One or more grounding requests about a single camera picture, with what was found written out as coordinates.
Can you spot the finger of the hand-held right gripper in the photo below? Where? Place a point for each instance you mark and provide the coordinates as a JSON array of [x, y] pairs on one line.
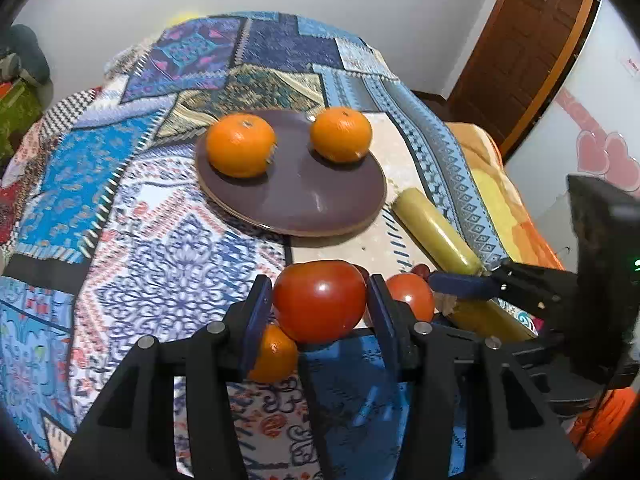
[[555, 360], [460, 286]]

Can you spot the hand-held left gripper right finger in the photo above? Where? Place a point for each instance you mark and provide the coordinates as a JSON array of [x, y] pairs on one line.
[[382, 320]]

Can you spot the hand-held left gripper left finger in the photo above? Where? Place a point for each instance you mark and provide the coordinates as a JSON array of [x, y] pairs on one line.
[[256, 321]]

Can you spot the yellow-green sausage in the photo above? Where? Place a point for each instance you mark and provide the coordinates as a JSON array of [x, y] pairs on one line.
[[437, 232], [487, 317]]

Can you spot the large red tomato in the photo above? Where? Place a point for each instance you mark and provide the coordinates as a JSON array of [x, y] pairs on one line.
[[320, 301]]

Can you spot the brown round plate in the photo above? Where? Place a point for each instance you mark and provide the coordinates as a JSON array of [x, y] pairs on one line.
[[300, 195]]

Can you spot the small red tomato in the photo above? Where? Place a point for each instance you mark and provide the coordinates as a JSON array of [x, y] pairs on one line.
[[414, 298]]

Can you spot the small orange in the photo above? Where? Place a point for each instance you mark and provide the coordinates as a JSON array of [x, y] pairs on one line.
[[275, 355]]

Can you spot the small dark red fruit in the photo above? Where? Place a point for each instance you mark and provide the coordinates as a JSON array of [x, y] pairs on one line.
[[421, 270]]

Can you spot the orange yellow blanket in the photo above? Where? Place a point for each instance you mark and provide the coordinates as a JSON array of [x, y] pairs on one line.
[[505, 195]]

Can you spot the blue patterned patchwork blanket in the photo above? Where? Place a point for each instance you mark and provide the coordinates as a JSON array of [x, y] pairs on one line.
[[150, 240]]

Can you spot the large orange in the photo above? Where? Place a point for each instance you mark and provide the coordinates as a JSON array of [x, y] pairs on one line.
[[341, 135], [241, 145]]

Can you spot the brown wooden door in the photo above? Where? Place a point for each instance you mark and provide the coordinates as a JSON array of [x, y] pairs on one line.
[[525, 45]]

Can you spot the green cloth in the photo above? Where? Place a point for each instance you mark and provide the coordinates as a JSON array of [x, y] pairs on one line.
[[16, 112]]

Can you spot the dark grey plush toy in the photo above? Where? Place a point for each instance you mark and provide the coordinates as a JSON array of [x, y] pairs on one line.
[[27, 55]]

